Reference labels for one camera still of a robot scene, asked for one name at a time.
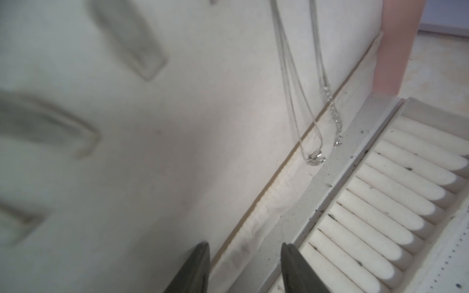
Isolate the pink jewelry box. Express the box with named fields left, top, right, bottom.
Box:
left=0, top=0, right=469, bottom=293

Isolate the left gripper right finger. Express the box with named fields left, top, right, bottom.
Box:
left=280, top=243, right=330, bottom=293

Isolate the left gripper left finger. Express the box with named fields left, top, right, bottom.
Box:
left=164, top=241, right=210, bottom=293

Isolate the thin silver jewelry chain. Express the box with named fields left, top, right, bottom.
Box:
left=269, top=0, right=344, bottom=167

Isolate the purple placemat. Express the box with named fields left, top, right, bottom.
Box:
left=419, top=0, right=469, bottom=37

